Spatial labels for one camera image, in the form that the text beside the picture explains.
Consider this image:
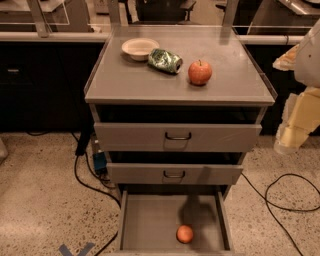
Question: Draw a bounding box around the black floor cable left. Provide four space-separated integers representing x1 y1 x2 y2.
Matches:
25 130 122 256

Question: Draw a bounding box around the grey top drawer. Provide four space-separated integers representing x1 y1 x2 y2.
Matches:
94 123 261 153

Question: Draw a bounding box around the grey drawer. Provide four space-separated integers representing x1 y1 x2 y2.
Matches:
94 123 261 153
107 163 243 185
116 191 235 256

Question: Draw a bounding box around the black floor cable right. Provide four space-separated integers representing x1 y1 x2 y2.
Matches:
240 171 320 256

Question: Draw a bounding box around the crushed green soda can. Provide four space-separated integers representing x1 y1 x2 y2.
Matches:
148 48 183 74

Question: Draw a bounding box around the blue power box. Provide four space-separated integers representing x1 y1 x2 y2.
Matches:
93 152 107 175

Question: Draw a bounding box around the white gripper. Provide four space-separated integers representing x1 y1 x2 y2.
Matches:
272 45 320 154

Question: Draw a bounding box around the orange fruit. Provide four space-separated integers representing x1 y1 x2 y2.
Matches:
176 225 194 244

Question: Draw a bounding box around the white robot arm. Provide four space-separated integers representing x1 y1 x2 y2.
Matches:
273 21 320 154

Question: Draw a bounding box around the grey middle drawer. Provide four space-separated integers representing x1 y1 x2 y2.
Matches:
107 163 243 185

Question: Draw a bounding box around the black floor cable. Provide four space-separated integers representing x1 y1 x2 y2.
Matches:
240 171 320 256
25 130 122 256

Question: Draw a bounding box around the grey drawer cabinet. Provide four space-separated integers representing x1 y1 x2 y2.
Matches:
83 25 278 201

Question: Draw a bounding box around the white paper bowl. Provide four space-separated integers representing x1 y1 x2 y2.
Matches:
122 38 160 61

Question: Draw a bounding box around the grey bottom drawer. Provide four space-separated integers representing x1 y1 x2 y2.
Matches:
116 191 235 256

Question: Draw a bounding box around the red apple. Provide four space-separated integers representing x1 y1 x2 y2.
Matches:
188 60 212 86

